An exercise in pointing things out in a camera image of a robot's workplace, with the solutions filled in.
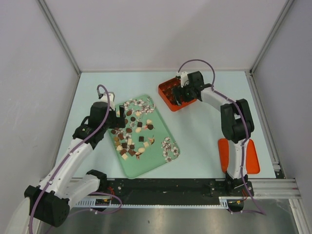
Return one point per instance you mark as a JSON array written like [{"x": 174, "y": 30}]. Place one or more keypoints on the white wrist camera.
[
  {"x": 184, "y": 80},
  {"x": 108, "y": 98}
]

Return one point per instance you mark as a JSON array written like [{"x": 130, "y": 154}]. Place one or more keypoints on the orange box lid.
[{"x": 252, "y": 163}]

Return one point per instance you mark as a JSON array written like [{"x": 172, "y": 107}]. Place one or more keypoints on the white square chocolate low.
[{"x": 125, "y": 156}]

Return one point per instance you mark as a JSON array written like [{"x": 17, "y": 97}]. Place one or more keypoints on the white square chocolate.
[{"x": 146, "y": 144}]

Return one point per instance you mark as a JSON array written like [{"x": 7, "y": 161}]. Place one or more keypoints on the brown square chocolate low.
[{"x": 131, "y": 152}]

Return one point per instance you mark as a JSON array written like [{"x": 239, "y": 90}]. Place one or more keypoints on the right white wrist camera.
[{"x": 184, "y": 80}]

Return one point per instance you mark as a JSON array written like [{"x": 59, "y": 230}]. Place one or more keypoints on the white swirl oval chocolate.
[{"x": 141, "y": 149}]

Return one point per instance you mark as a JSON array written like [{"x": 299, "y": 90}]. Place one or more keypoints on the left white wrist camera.
[{"x": 108, "y": 98}]

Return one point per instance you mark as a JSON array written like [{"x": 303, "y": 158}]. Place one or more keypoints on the orange chocolate box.
[{"x": 165, "y": 92}]

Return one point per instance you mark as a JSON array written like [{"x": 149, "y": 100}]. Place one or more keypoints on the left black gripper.
[{"x": 118, "y": 122}]

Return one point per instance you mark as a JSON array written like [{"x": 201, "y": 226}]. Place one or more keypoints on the green floral tray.
[{"x": 163, "y": 147}]

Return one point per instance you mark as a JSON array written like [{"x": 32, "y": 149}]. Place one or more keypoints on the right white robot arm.
[{"x": 236, "y": 123}]

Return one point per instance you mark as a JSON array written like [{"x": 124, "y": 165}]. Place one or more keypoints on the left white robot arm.
[{"x": 54, "y": 197}]

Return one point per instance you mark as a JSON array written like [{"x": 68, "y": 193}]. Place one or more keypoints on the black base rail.
[{"x": 164, "y": 191}]

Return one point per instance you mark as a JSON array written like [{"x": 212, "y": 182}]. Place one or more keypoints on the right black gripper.
[{"x": 179, "y": 91}]

